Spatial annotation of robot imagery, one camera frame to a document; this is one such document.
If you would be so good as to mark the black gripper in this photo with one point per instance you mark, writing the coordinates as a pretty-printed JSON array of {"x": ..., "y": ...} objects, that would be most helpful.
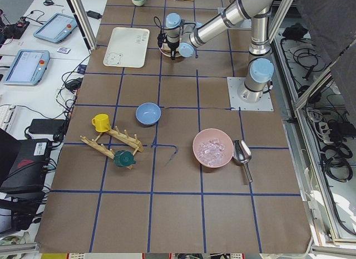
[{"x": 172, "y": 46}]

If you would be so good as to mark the brown crust bread slice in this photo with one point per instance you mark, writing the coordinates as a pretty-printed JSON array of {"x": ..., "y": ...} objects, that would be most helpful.
[{"x": 165, "y": 47}]

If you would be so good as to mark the white round plate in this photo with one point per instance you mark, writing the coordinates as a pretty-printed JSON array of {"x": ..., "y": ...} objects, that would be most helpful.
[{"x": 167, "y": 54}]

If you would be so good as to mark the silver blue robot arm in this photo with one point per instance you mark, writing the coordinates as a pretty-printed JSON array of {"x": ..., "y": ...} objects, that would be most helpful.
[{"x": 184, "y": 37}]

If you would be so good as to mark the cream bear serving tray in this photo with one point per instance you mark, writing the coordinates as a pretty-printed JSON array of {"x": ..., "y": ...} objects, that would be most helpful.
[{"x": 127, "y": 47}]

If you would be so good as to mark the blue bowl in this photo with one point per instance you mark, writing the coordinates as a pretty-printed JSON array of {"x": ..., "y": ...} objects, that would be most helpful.
[{"x": 148, "y": 113}]

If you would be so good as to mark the black power adapter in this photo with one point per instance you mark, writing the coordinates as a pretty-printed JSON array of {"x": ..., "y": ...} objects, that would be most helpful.
[{"x": 93, "y": 14}]

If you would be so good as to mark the yellow mug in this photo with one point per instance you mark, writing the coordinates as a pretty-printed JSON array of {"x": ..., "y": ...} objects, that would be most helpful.
[{"x": 101, "y": 122}]

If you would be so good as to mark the pink bowl with ice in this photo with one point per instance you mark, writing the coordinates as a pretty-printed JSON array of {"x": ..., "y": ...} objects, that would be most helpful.
[{"x": 212, "y": 148}]

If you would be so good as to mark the far blue teach pendant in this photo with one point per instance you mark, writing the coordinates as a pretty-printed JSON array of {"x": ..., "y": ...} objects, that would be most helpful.
[{"x": 57, "y": 28}]

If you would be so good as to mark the blue teach pendant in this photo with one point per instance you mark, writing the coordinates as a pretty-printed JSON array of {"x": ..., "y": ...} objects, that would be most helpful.
[
  {"x": 57, "y": 28},
  {"x": 28, "y": 68}
]

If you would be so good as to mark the dark green mug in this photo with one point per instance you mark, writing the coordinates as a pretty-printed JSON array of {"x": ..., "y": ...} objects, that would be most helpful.
[{"x": 124, "y": 158}]

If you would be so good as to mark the metal scoop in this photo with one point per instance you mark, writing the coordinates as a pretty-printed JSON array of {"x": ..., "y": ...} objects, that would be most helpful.
[{"x": 242, "y": 156}]

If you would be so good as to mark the near blue teach pendant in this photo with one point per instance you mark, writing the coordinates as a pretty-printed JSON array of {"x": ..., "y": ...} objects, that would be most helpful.
[{"x": 28, "y": 68}]

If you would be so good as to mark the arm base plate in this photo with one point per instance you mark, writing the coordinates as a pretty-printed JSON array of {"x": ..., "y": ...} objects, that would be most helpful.
[{"x": 245, "y": 100}]

